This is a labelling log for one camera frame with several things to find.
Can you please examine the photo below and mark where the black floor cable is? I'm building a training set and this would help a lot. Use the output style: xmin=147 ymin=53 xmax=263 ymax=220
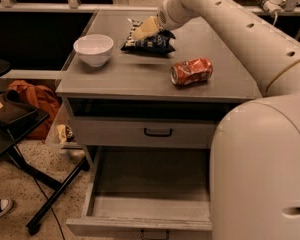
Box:
xmin=31 ymin=175 xmax=67 ymax=240

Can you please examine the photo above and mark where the grey drawer cabinet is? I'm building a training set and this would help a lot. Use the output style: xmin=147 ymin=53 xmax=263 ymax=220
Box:
xmin=55 ymin=10 xmax=264 ymax=240

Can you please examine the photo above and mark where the white power strip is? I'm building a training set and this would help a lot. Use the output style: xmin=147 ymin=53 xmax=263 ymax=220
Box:
xmin=256 ymin=0 xmax=285 ymax=16

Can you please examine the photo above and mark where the crushed red soda can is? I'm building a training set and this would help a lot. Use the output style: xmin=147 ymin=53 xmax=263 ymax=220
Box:
xmin=171 ymin=58 xmax=213 ymax=86

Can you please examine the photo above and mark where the black folding stand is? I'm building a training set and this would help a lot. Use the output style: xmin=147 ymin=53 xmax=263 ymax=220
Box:
xmin=0 ymin=55 xmax=91 ymax=236

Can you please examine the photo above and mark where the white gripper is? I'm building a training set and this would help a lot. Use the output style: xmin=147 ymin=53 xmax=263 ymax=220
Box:
xmin=132 ymin=0 xmax=198 ymax=40

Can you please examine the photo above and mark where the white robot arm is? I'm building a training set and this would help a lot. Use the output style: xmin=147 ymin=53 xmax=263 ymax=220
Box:
xmin=158 ymin=0 xmax=300 ymax=240

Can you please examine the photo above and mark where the closed grey upper drawer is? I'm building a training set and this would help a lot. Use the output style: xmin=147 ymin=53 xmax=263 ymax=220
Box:
xmin=70 ymin=117 xmax=216 ymax=149

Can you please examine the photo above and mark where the orange backpack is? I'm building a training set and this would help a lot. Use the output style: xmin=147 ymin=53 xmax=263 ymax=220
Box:
xmin=8 ymin=80 xmax=60 ymax=140

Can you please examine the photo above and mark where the white bowl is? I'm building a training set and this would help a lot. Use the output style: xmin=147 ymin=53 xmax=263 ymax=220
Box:
xmin=73 ymin=34 xmax=114 ymax=67

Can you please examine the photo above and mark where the clear plastic snack bin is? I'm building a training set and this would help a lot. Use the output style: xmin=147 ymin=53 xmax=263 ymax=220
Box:
xmin=45 ymin=106 xmax=80 ymax=149

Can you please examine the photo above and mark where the open grey lower drawer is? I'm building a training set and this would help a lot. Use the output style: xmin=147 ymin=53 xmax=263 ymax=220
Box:
xmin=67 ymin=147 xmax=212 ymax=240

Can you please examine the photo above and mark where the blue chip bag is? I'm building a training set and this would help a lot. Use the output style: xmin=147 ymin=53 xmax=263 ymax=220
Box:
xmin=121 ymin=19 xmax=175 ymax=55

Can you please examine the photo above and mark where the dark brown bag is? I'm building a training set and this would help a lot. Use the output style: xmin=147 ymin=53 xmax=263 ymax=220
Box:
xmin=0 ymin=90 xmax=38 ymax=126

